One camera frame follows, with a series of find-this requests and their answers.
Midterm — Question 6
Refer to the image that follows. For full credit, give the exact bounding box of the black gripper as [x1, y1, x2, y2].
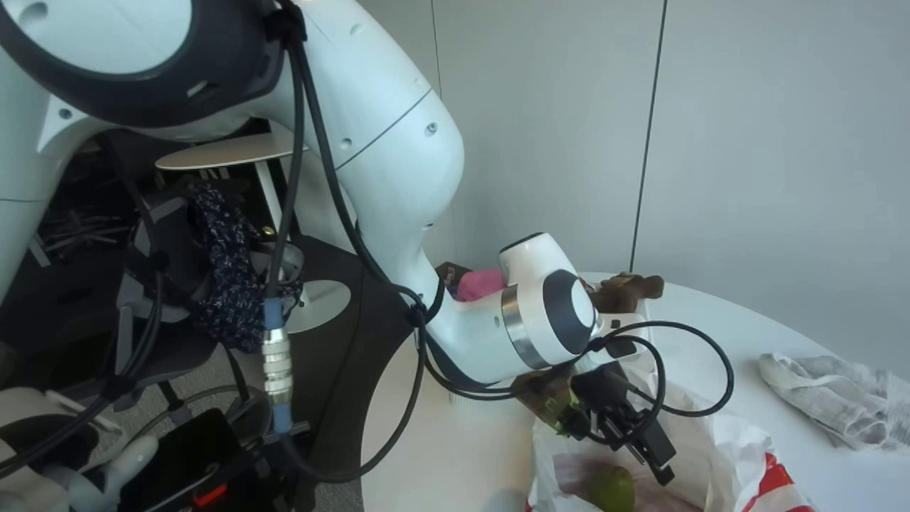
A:
[567, 364, 684, 488]

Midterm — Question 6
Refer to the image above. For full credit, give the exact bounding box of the green toy pear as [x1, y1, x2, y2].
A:
[588, 462, 639, 512]

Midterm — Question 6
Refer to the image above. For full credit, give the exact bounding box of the brown plush animal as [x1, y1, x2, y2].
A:
[593, 269, 665, 314]

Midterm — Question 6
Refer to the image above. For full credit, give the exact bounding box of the white plastic bag red print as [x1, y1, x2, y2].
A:
[526, 412, 819, 512]

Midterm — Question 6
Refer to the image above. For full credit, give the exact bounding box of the clear wrapped package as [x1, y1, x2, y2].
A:
[753, 350, 910, 451]

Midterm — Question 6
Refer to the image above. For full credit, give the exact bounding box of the dark floral garment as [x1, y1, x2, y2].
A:
[183, 178, 290, 351]

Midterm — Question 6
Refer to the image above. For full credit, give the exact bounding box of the black case with red latch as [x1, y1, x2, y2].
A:
[123, 405, 278, 512]

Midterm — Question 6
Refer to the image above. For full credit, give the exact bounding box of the round white side table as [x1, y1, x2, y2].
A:
[155, 127, 355, 337]

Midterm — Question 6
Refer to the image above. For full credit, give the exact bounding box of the grey office chair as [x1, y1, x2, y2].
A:
[112, 186, 287, 412]

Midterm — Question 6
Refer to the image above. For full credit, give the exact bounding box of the white rounded floor device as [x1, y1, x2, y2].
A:
[0, 383, 160, 512]

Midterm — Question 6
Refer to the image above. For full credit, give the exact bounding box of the black looped camera cable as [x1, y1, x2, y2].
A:
[567, 317, 739, 421]

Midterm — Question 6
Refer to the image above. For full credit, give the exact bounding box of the black cable with blue connector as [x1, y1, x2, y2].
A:
[253, 0, 450, 488]

